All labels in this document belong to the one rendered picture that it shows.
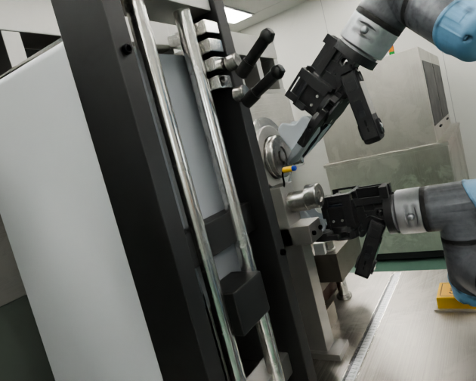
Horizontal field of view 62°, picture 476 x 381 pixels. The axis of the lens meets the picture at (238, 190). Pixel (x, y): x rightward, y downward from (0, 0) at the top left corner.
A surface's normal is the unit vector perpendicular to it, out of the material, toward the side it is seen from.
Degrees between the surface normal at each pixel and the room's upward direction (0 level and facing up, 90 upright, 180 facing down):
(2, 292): 90
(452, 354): 0
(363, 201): 90
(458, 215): 90
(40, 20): 90
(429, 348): 0
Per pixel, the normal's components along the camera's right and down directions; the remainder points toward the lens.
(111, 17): 0.82, -0.15
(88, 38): -0.51, 0.23
